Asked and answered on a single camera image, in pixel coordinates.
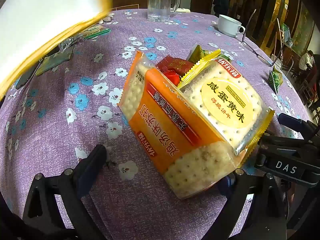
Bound green pea packet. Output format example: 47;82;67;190
186;44;229;65
268;66;284;94

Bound glass mug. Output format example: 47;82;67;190
147;0;181;22

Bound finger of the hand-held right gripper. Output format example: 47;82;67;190
257;129;320;155
278;113;320;137

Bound eyeglasses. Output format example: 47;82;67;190
241;9;282;67

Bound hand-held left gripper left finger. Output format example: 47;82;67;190
22;144;108;240

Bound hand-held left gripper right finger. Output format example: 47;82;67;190
197;169;288;240

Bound purple floral tablecloth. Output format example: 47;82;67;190
0;9;315;240

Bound yellow cardboard box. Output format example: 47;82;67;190
0;0;113;100

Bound red candy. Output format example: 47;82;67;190
162;70;182;87

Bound orange cracker packet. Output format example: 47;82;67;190
118;51;242;200

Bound gold trimmed wooden cabinet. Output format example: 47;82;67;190
260;0;315;55

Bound large red snack packet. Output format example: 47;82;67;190
156;56;194;76

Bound dark green flat packet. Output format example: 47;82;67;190
35;45;75;77

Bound white cup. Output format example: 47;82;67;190
217;14;246;38

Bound clear plastic wrapper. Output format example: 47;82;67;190
59;35;85;50

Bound green biscuit packet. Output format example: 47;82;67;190
81;25;112;40

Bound yellow cracker packet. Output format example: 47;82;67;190
178;51;275;168

